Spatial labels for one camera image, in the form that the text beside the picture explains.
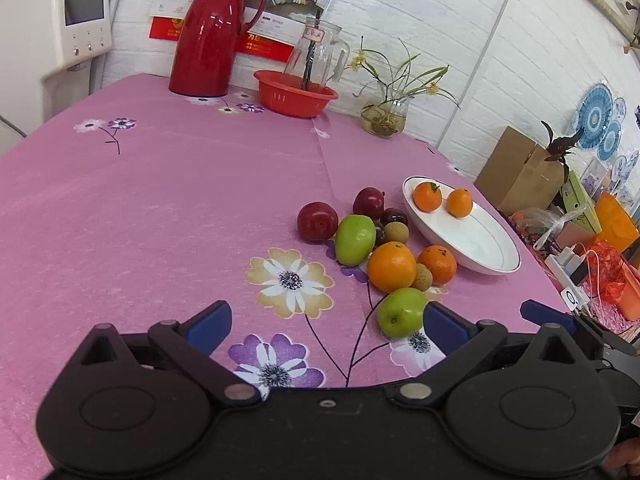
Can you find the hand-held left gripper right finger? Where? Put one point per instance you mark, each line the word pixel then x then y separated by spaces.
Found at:
pixel 442 325

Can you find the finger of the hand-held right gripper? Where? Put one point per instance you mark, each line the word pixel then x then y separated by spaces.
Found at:
pixel 542 311

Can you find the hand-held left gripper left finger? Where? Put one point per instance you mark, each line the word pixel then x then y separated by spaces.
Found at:
pixel 212 325

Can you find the green apple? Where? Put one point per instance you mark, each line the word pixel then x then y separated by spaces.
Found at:
pixel 400 312

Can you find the small tangerine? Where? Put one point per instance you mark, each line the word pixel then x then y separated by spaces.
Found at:
pixel 427 197
pixel 459 203
pixel 437 264

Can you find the large orange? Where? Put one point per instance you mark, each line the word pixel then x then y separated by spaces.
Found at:
pixel 392 266

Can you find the white plate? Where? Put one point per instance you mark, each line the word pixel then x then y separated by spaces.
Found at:
pixel 480 240

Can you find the dark purple fruit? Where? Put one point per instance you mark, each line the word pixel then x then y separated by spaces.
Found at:
pixel 380 235
pixel 395 217

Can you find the green mango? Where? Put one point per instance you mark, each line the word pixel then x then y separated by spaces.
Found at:
pixel 355 240

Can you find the red apple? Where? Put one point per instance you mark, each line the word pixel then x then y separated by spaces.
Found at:
pixel 368 202
pixel 317 222

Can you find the person's right hand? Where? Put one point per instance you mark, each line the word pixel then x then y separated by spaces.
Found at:
pixel 625 460

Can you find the white power strip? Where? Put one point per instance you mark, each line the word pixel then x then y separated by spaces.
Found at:
pixel 562 260

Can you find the red plastic bag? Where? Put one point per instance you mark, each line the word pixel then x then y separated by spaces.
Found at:
pixel 612 280

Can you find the clear plastic bag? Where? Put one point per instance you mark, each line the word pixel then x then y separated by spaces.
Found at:
pixel 545 220

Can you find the orange bag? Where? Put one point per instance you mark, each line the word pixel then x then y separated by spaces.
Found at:
pixel 615 220

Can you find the green box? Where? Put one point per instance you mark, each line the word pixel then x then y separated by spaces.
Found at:
pixel 580 200

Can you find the pink floral tablecloth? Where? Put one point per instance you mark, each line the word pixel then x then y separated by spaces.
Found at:
pixel 150 210

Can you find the cardboard box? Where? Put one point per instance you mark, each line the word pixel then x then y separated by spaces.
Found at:
pixel 515 170

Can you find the purple leaf plant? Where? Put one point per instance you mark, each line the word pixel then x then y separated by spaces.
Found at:
pixel 562 147

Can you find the small blue patterned plate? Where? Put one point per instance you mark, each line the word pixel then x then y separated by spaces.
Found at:
pixel 609 141
pixel 620 108

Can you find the large blue patterned plate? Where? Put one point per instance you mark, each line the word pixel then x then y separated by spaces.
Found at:
pixel 593 116

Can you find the glass vase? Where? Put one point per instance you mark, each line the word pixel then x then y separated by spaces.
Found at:
pixel 385 120

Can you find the red plastic basin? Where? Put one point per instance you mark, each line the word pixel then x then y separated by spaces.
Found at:
pixel 290 102

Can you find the orchid plant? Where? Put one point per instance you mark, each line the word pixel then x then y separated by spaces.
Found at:
pixel 356 61

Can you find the black stirring stick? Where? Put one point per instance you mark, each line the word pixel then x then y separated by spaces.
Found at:
pixel 309 60

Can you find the red thermos jug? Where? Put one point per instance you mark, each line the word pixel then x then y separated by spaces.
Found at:
pixel 210 35

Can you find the glass pitcher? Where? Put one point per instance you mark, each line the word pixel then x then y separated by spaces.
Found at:
pixel 322 55

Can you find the white machine with screen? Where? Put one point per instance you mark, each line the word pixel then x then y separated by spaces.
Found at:
pixel 30 35

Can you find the wall calendar poster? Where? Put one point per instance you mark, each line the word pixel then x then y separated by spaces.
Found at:
pixel 280 15

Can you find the wall socket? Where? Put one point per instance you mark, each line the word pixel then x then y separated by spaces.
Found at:
pixel 629 2

